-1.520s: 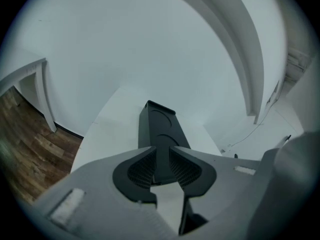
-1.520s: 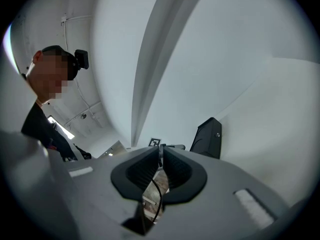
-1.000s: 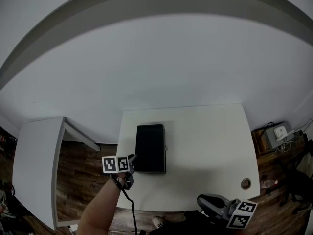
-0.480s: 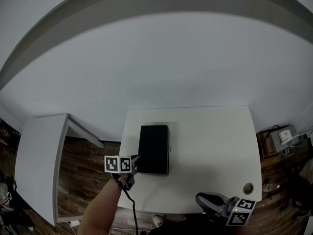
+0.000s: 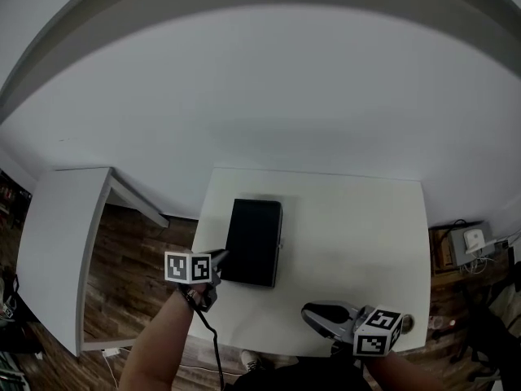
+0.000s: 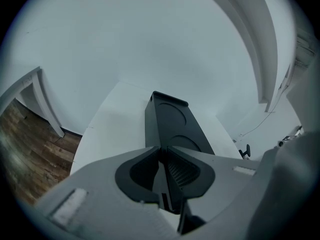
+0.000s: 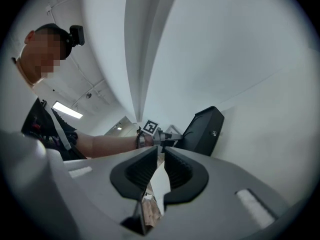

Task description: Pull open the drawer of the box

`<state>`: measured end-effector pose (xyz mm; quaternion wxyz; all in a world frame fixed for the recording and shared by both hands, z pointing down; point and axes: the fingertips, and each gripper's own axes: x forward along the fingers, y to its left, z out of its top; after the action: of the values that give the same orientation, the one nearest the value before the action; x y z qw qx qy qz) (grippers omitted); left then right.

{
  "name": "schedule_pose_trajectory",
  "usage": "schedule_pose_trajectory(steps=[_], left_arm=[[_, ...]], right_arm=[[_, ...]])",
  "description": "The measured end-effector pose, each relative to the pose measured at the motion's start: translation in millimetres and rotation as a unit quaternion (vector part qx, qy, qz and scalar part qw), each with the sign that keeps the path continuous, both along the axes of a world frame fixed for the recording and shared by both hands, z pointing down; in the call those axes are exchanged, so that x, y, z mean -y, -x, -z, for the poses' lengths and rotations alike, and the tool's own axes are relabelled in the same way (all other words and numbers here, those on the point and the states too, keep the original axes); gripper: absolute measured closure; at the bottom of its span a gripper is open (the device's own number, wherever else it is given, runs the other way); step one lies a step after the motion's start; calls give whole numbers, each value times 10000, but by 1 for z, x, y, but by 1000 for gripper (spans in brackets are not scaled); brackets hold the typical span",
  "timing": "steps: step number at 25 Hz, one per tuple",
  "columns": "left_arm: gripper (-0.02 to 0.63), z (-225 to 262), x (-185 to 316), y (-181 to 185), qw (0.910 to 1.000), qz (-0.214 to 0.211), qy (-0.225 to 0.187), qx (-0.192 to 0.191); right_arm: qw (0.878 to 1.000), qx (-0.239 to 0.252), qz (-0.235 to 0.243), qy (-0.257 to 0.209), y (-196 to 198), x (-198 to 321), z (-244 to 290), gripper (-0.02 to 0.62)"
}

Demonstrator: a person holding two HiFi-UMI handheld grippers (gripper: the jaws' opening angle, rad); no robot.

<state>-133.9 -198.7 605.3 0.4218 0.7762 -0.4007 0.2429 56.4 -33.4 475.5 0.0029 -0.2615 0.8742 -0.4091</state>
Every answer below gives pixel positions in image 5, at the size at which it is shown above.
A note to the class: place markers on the person's left forearm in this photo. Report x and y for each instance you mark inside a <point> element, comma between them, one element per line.
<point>154,348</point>

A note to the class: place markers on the beige cloth bag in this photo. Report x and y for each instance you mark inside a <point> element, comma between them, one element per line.
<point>506,304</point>

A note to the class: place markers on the silver wristwatch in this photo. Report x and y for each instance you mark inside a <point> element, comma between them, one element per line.
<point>188,297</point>

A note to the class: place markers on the black plastic tray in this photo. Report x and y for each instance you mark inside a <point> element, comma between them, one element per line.
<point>281,244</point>

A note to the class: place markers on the clear plastic bottle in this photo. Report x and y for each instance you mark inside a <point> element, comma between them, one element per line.
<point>436,322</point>

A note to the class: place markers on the grey metal box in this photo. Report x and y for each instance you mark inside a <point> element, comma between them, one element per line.
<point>456,251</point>

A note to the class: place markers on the person's left white shoe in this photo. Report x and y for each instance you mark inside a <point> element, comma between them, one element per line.
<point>252,361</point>

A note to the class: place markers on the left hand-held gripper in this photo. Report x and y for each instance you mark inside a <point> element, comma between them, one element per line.
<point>187,267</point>

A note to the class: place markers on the black box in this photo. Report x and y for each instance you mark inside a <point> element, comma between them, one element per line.
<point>250,242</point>

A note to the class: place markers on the white rectangular table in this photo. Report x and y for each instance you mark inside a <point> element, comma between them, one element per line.
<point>53,238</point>

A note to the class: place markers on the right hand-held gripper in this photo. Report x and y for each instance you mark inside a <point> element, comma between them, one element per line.
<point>374,334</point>

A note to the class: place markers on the black office chair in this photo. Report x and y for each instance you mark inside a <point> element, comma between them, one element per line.
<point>480,332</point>

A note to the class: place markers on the person's right forearm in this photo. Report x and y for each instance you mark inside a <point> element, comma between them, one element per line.
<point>403,375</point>

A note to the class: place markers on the white power adapter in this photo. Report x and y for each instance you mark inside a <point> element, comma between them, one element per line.
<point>110,353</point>

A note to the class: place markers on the brown cardboard box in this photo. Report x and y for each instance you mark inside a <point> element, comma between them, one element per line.
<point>440,251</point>

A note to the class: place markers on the white router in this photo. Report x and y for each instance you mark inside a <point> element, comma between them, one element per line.
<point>476,240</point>

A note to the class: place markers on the person's black clothing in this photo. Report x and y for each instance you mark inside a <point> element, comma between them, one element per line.
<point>297,377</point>

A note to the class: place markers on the dark storage shelf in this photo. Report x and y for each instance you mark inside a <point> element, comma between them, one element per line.
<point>12,202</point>

